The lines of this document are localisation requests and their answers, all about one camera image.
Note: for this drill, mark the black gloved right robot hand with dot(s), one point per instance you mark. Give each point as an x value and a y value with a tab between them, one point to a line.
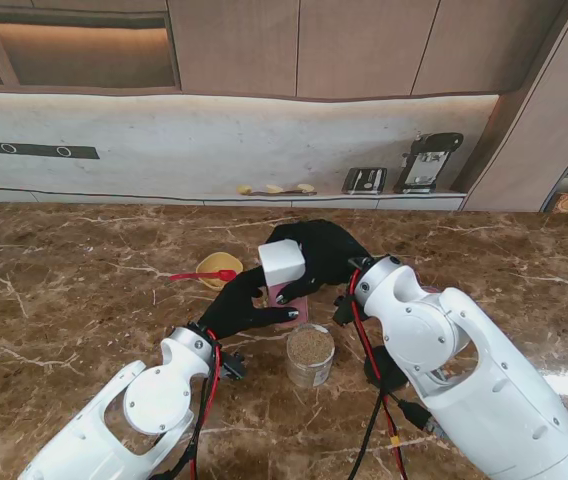
329	255

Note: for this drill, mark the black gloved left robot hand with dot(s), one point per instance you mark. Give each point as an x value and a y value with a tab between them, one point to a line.
234	310

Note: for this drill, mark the white square container lid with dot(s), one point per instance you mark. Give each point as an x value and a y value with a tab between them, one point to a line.
281	262

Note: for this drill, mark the red plastic measuring spoon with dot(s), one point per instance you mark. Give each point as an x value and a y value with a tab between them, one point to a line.
189	276

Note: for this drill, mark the clear grain jar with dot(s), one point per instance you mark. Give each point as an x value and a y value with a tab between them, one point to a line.
310	360

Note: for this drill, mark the black round jar lid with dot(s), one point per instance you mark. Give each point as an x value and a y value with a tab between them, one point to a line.
386	375

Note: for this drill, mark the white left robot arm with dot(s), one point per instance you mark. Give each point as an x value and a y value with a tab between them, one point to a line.
129	415

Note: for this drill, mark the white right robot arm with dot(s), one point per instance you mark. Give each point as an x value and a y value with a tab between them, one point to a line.
464	370

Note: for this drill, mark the yellow plastic bowl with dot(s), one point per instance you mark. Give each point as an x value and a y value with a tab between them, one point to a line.
216	262

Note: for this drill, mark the white back counter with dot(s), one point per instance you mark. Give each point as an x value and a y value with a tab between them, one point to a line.
339	202

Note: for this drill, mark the dark wooden serving board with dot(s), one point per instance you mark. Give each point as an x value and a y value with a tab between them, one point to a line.
289	192

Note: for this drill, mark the black toaster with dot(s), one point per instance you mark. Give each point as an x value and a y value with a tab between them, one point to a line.
364	181

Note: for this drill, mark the black espresso machine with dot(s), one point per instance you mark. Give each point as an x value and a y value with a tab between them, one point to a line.
424	160

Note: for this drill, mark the tall beige cabinet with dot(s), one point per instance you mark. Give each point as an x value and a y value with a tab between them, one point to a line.
529	150

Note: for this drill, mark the beige patterned box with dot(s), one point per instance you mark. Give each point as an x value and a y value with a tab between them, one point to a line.
565	202

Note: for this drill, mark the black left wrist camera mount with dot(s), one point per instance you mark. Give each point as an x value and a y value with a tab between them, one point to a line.
234	366

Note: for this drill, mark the beige wall cabinet door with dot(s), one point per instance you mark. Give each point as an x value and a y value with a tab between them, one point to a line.
234	45
489	40
364	45

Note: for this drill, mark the black wall control strip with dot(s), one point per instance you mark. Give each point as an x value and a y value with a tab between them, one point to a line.
29	150

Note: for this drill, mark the lit open wall shelf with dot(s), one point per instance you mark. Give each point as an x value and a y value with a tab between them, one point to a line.
79	55

